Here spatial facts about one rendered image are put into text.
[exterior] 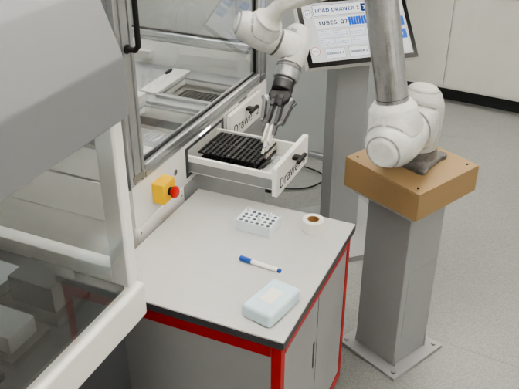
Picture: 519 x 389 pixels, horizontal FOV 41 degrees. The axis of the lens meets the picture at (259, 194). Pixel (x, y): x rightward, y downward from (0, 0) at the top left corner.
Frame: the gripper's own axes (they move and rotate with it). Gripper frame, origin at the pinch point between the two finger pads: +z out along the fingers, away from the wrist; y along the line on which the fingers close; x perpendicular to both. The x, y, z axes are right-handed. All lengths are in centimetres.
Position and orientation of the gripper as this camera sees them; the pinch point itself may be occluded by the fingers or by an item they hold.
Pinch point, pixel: (268, 133)
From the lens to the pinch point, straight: 244.0
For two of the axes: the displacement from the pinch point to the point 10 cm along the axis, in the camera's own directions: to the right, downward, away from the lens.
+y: -9.1, -2.0, 3.7
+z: -2.8, 9.4, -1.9
